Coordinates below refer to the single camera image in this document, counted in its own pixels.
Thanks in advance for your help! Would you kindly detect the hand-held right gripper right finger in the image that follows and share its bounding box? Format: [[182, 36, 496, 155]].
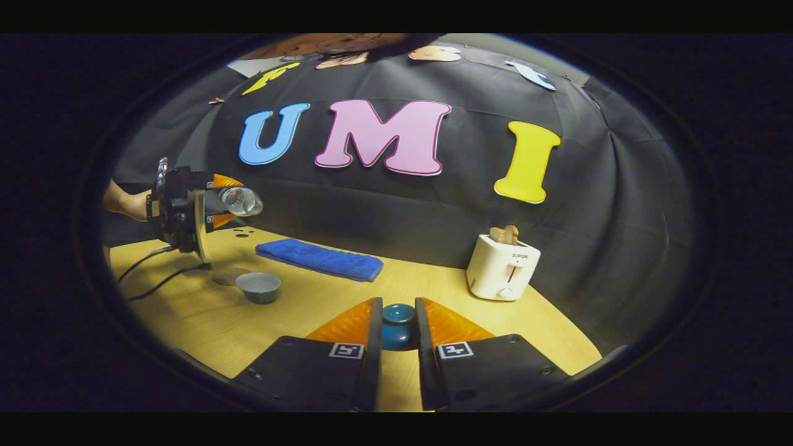
[[415, 297, 572, 413]]

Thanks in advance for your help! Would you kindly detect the round brown coaster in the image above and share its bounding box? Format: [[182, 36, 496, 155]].
[[211, 266, 252, 286]]

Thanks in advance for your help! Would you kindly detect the white toaster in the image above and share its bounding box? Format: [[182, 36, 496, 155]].
[[466, 234, 541, 302]]

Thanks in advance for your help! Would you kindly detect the black cable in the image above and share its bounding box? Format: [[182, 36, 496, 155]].
[[117, 244, 178, 285], [127, 263, 211, 303]]

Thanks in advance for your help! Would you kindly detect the black backdrop cloth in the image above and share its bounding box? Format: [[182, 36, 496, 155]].
[[102, 43, 698, 354]]

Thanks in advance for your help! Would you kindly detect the clear plastic water bottle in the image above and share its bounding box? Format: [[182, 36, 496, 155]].
[[217, 186, 265, 217]]

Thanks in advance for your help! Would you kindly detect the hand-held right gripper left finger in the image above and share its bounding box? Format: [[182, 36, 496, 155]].
[[231, 297, 385, 413]]

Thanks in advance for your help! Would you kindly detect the small ceramic teacup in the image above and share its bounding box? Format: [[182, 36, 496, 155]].
[[235, 272, 283, 305]]

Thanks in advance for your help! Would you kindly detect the blue towel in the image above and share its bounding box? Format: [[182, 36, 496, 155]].
[[255, 238, 384, 283]]

